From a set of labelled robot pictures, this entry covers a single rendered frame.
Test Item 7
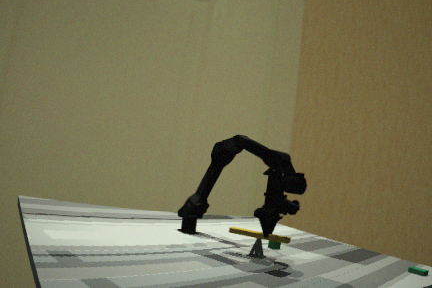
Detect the yellow bar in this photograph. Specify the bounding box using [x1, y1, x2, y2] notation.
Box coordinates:
[229, 227, 291, 244]

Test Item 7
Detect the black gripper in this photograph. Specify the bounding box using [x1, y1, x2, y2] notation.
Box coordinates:
[254, 190, 287, 238]

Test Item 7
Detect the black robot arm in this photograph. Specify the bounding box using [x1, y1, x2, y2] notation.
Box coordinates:
[178, 135, 307, 235]

